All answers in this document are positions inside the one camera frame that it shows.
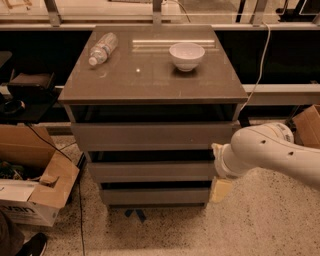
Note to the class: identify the clear plastic water bottle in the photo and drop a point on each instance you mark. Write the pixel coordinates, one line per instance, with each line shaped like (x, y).
(102, 50)

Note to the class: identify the grey middle drawer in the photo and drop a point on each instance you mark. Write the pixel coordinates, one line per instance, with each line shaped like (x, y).
(152, 171)

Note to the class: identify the blue tape cross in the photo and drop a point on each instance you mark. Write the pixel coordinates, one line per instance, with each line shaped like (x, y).
(140, 214)

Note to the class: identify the grey top drawer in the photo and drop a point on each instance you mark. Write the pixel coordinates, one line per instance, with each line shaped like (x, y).
(151, 136)

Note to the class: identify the black shoe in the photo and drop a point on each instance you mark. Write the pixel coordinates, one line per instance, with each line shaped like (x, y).
(36, 246)

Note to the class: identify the open cardboard box left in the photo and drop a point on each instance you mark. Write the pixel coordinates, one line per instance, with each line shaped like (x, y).
(36, 179)

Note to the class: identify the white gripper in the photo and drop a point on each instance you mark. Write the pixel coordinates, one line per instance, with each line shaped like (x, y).
(219, 164)

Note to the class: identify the white ceramic bowl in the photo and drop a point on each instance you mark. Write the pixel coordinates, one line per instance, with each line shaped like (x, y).
(186, 56)

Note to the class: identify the grey drawer cabinet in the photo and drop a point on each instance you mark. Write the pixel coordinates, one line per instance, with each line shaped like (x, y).
(140, 84)

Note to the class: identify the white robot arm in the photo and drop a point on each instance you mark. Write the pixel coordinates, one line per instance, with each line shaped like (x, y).
(269, 146)

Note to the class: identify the cardboard box right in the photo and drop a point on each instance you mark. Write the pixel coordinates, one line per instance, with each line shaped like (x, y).
(308, 126)

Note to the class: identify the black chair left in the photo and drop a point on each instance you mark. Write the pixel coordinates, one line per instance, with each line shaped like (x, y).
(30, 97)

